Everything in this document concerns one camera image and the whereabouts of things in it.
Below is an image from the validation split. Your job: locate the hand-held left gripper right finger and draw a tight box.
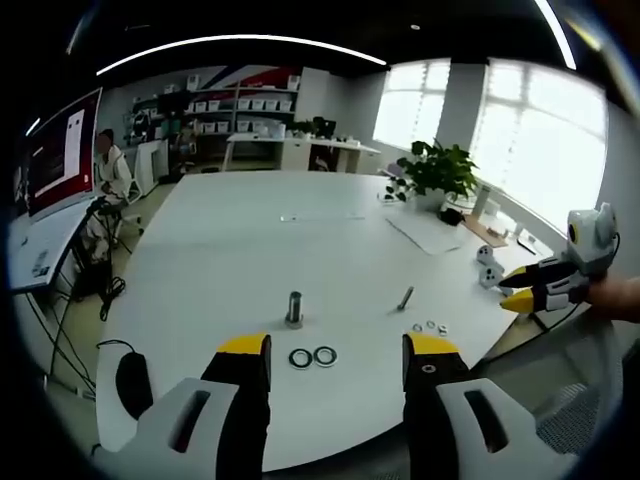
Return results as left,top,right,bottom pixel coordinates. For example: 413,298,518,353
402,332,576,480

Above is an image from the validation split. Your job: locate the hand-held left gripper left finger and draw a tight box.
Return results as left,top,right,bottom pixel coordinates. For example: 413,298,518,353
99,332,274,480

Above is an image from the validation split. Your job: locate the metal threaded stud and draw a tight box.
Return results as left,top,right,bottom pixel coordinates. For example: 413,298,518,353
284,290,307,329

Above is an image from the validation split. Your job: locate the black computer mouse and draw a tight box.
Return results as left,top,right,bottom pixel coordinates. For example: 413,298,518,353
115,351,154,422

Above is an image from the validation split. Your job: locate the wooden board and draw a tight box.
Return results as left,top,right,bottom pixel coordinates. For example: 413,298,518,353
460,218,512,250

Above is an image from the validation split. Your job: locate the grey mesh chair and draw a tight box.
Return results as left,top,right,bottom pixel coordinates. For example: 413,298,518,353
477,305,629,457

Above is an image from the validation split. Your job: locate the white cylinder bottle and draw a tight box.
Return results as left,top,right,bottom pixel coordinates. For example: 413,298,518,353
471,183,494,217

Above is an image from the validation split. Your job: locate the white paper sheet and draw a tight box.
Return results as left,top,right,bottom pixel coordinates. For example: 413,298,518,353
384,213,470,257

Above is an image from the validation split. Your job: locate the green potted plant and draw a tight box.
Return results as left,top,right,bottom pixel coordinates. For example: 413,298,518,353
383,139,481,212

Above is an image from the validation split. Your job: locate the short ceiling light strip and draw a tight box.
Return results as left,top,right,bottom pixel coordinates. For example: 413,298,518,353
531,0,577,71

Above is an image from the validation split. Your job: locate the white side desk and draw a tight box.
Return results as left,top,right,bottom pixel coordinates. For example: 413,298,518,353
6,198,102,296

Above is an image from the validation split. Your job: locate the white counter desk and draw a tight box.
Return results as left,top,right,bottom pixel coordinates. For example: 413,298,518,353
219,131,382,174

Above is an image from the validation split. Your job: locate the large computer monitor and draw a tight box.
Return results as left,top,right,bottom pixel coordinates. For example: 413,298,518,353
25,87,104,220

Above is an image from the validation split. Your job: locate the storage shelf with white bins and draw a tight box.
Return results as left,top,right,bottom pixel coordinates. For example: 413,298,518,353
130,73,302,141

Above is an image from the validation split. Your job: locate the long curved ceiling light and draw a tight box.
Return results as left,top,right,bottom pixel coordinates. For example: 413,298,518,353
94,33,389,77

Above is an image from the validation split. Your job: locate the black mouse cable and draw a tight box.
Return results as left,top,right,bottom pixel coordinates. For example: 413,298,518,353
96,339,135,357

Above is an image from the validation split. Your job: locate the bundle of black cables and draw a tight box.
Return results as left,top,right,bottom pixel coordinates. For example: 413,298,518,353
47,199,129,399

